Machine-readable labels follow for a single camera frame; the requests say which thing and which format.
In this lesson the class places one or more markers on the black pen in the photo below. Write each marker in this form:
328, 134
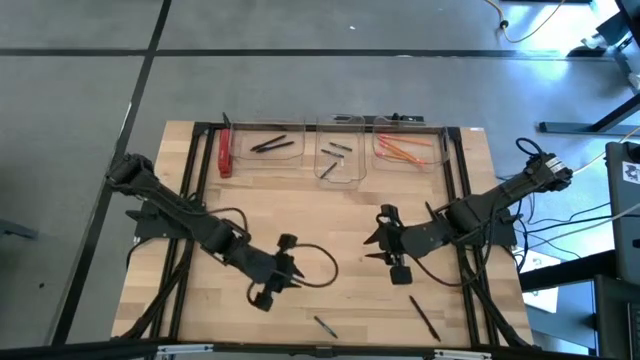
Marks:
268, 143
276, 147

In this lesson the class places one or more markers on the grey equipment cabinet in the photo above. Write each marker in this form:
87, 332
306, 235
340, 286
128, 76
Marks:
625, 225

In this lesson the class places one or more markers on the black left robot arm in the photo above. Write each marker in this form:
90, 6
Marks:
170, 205

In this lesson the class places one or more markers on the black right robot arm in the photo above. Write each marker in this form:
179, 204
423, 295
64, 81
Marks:
500, 197

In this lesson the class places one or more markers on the narrow clear plastic bin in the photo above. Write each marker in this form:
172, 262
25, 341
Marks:
350, 175

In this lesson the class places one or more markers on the black horizontal rig beam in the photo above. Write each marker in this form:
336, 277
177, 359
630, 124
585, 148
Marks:
75, 350

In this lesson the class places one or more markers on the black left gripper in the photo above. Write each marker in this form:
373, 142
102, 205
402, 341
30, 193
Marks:
275, 272

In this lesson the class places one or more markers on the red stapler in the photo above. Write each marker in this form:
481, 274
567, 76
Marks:
225, 155

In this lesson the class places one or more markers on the orange pencil pink cap eraser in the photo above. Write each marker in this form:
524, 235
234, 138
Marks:
425, 318
402, 152
395, 157
405, 140

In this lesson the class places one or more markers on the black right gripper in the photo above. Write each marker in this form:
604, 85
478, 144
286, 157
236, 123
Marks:
415, 240

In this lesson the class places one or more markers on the black desk leg frame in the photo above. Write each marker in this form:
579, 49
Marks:
575, 127

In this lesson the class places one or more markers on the wide clear plastic bin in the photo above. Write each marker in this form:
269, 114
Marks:
295, 130

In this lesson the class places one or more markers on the white paper sheet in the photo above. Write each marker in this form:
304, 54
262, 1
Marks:
542, 300

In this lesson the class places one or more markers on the black aluminium table frame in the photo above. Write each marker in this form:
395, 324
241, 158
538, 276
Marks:
452, 135

